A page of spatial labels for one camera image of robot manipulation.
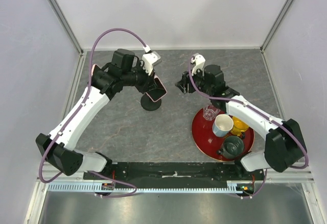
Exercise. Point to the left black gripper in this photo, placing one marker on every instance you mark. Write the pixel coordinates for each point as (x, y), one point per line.
(148, 83)

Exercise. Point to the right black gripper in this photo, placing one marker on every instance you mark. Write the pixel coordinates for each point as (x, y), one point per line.
(182, 84)

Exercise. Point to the pink case smartphone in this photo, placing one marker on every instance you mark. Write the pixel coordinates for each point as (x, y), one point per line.
(94, 69)
(157, 90)

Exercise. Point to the black round base phone holder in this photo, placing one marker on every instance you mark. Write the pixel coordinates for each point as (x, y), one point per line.
(148, 105)

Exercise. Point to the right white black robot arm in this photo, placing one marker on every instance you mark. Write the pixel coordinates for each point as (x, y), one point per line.
(284, 143)

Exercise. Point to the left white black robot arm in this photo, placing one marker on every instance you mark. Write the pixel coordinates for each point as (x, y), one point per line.
(125, 69)

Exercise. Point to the clear glass cup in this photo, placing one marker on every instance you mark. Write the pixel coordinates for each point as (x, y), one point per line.
(210, 112)

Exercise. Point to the light blue white mug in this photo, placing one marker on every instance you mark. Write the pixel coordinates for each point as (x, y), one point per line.
(222, 125)

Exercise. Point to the red round tray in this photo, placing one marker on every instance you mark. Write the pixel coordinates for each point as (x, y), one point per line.
(209, 143)

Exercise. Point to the yellow cup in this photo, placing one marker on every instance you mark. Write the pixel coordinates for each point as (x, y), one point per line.
(239, 127)

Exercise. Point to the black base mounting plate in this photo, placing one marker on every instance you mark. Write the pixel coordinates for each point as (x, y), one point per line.
(179, 174)

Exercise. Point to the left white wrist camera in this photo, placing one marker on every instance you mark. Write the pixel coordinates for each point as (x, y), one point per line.
(149, 58)

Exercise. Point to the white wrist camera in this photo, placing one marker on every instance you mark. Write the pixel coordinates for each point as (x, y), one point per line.
(198, 61)
(149, 58)

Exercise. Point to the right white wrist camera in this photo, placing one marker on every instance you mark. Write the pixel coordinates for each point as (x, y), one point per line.
(198, 61)

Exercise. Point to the slotted cable duct rail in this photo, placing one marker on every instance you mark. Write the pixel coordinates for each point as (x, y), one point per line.
(104, 187)

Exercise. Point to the left aluminium corner post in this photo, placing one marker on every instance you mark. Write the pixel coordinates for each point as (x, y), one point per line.
(66, 27)

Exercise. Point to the aluminium corner post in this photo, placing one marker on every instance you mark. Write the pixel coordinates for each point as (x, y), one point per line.
(66, 27)
(278, 21)

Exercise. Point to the right aluminium corner post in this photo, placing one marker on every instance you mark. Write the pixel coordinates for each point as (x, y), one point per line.
(278, 21)

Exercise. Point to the aluminium frame front rail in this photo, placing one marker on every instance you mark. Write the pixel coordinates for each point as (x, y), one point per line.
(288, 176)

